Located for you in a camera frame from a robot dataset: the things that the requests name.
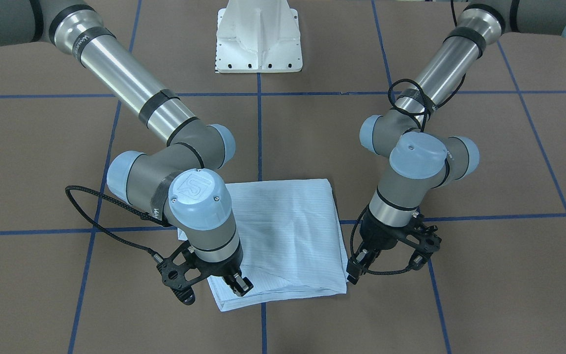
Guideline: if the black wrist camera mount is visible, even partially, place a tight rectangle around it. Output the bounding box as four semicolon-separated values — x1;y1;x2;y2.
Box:
152;240;204;305
396;213;442;271

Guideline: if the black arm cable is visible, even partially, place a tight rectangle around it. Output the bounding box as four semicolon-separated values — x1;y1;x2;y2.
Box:
65;185;175;266
350;0;465;276

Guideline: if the light blue button-up shirt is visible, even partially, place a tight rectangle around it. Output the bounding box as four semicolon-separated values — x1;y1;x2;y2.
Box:
177;178;349;312

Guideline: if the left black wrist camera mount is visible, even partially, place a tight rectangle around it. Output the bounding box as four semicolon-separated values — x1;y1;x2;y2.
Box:
396;213;442;271

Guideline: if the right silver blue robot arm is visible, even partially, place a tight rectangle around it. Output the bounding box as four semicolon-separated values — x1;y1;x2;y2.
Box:
0;0;231;308

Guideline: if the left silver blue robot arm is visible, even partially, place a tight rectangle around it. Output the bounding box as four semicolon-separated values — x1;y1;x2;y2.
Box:
346;0;566;285

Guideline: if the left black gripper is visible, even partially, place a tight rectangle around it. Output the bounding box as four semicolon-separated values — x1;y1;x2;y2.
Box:
346;208;406;285

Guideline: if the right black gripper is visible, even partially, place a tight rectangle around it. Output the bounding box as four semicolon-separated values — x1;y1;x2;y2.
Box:
196;248;254;296

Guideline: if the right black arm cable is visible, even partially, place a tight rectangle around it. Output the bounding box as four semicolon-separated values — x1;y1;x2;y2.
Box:
65;185;175;266

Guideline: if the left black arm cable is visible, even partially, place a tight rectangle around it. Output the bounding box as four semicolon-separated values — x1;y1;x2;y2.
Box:
350;0;465;276

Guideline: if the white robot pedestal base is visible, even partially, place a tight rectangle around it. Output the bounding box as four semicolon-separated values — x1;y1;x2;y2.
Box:
215;0;303;74

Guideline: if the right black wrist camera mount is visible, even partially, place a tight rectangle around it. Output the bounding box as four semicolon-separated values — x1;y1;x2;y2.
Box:
152;240;204;305

